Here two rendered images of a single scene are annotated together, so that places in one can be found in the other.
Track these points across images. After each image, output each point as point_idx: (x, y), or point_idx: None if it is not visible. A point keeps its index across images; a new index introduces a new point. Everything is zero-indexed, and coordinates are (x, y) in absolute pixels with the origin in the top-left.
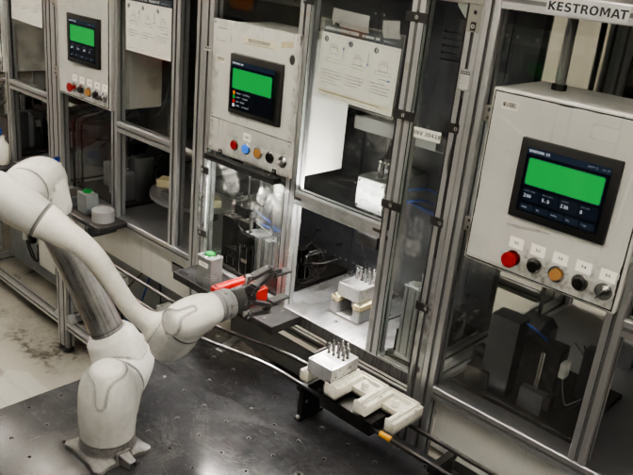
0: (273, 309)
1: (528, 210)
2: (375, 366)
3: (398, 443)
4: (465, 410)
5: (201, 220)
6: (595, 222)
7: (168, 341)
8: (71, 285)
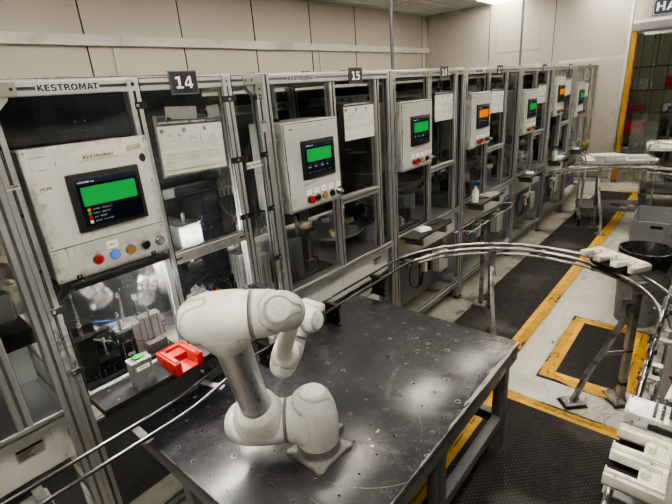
0: (198, 346)
1: (312, 173)
2: None
3: (325, 312)
4: (307, 287)
5: (70, 361)
6: (332, 164)
7: (303, 346)
8: (259, 379)
